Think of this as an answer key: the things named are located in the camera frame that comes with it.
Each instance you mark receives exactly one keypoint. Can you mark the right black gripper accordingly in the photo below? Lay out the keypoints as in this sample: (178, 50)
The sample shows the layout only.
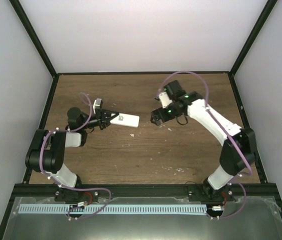
(155, 116)

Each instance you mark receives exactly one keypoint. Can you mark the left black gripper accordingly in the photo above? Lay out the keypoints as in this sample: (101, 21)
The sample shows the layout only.
(101, 116)

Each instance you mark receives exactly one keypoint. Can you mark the white remote control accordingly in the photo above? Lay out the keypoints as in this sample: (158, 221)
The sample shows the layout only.
(126, 120)

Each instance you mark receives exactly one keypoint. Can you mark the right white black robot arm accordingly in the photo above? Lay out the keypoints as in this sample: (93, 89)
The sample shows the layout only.
(239, 148)

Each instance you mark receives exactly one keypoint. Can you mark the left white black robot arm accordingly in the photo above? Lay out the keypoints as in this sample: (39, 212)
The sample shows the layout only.
(47, 149)

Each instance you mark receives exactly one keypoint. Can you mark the grey metal front plate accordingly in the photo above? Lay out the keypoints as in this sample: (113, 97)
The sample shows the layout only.
(250, 218)

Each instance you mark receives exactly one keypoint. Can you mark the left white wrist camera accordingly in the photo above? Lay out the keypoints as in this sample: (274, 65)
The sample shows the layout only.
(97, 106)

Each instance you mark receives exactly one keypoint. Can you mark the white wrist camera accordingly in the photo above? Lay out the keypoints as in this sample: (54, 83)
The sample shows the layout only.
(164, 99)
(97, 106)

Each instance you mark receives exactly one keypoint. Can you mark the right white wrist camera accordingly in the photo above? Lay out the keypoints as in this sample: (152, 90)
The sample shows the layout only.
(164, 99)

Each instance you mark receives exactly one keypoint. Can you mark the black aluminium frame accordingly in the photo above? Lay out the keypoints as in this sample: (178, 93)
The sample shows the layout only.
(25, 189)

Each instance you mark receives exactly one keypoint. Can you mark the light blue slotted cable duct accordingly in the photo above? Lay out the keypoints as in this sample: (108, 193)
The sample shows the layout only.
(124, 209)

